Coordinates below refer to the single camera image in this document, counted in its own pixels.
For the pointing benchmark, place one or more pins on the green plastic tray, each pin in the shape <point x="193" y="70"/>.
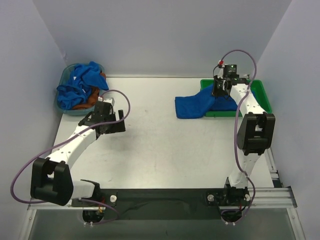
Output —
<point x="260" y="95"/>

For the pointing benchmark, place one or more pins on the orange brown towel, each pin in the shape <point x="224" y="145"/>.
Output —
<point x="86" y="83"/>

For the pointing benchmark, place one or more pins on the blue towel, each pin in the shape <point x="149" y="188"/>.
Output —
<point x="194" y="106"/>
<point x="221" y="104"/>

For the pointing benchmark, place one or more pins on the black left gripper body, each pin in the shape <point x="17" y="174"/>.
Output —
<point x="113" y="122"/>

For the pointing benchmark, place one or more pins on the pile of blue towels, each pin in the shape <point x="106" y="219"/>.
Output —
<point x="64" y="94"/>

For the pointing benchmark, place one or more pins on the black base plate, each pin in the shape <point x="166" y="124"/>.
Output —
<point x="165" y="204"/>

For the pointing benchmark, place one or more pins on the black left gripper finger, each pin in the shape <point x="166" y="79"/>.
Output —
<point x="121" y="115"/>
<point x="113" y="128"/>

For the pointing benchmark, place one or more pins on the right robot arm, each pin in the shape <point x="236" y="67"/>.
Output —
<point x="253" y="127"/>

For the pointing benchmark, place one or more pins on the teal plastic basket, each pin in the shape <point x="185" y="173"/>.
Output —
<point x="63" y="78"/>

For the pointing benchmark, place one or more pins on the aluminium frame rail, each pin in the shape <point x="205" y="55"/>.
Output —
<point x="265" y="198"/>

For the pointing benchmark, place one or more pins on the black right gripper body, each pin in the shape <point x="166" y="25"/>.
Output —
<point x="218" y="87"/>

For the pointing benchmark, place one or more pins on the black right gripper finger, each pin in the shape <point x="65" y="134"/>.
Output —
<point x="217" y="79"/>
<point x="216" y="92"/>

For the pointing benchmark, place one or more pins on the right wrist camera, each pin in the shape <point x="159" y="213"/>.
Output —
<point x="230" y="71"/>

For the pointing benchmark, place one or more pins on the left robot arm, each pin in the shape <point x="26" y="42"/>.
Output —
<point x="51" y="178"/>

